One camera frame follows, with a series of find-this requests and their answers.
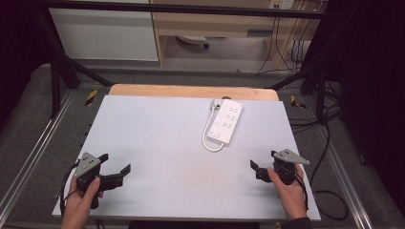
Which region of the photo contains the white device under desk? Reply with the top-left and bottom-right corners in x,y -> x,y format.
176,34 -> 211,50

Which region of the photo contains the yellow black floor tape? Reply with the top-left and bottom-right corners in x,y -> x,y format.
289,94 -> 308,111
84,89 -> 98,108

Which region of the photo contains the person's right hand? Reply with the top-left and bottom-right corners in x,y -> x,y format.
266,162 -> 309,221

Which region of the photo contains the aluminium floor rail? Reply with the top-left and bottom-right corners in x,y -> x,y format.
313,122 -> 374,229
0,90 -> 77,219

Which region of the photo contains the hanging cables bundle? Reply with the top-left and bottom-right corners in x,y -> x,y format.
255,8 -> 321,76

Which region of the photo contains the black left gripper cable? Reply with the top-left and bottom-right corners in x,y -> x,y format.
59,161 -> 81,218

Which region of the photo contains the light wooden desk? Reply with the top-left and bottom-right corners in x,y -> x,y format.
148,0 -> 323,68

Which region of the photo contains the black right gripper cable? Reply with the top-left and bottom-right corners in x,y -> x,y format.
293,173 -> 310,212

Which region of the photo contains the white wall socket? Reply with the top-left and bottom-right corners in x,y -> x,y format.
267,0 -> 295,10

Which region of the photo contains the white power strip cable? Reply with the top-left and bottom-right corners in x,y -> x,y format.
202,107 -> 225,153

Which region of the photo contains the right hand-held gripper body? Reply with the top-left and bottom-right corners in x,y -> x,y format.
255,148 -> 310,186

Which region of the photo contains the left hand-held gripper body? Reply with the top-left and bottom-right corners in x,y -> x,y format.
73,152 -> 124,210

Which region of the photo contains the black metal frame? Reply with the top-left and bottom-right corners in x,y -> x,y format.
33,0 -> 338,123

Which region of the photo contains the person's left hand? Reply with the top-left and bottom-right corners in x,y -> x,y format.
61,176 -> 105,228

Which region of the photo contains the white power plug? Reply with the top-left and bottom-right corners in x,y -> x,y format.
209,98 -> 224,111

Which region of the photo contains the white cabinet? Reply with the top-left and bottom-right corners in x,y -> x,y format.
48,0 -> 160,63

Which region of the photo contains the black curtain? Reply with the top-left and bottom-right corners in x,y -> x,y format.
0,0 -> 53,128
307,0 -> 405,218

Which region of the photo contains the black floor cable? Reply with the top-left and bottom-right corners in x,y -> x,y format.
288,80 -> 367,221

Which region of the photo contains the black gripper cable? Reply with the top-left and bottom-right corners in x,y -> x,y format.
59,161 -> 81,218
293,173 -> 310,212

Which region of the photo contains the white power strip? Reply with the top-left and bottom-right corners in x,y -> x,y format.
206,98 -> 245,145

